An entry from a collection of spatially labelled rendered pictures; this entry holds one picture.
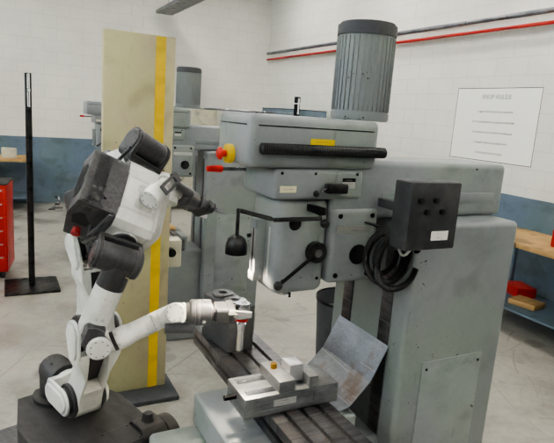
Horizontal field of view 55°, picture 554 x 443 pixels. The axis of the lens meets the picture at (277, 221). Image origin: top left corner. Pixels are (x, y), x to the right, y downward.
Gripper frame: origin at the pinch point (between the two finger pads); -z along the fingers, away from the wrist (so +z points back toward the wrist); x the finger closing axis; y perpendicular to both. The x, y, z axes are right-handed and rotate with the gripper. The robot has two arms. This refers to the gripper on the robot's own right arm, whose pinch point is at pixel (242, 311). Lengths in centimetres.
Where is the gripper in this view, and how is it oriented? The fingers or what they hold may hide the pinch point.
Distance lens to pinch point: 188.0
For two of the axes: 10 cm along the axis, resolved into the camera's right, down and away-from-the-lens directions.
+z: -9.7, -0.3, -2.3
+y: -0.8, 9.8, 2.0
